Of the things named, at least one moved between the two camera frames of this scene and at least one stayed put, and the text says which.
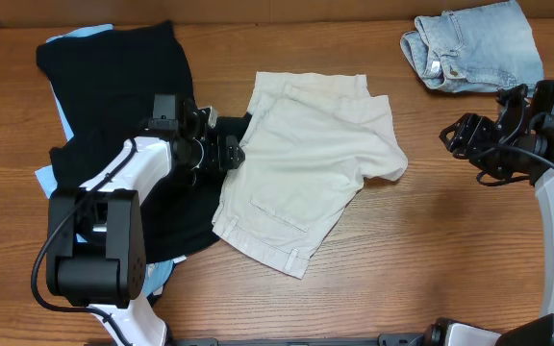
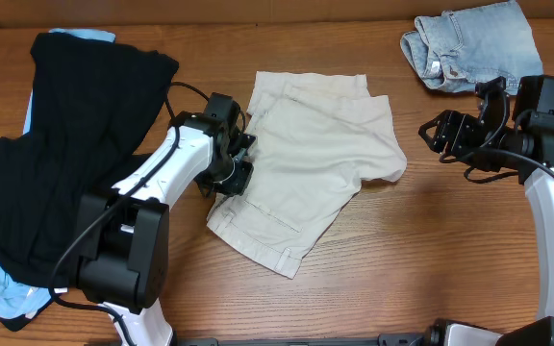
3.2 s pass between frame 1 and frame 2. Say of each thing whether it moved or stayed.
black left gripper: moved
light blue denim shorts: stayed
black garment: moved
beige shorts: stayed
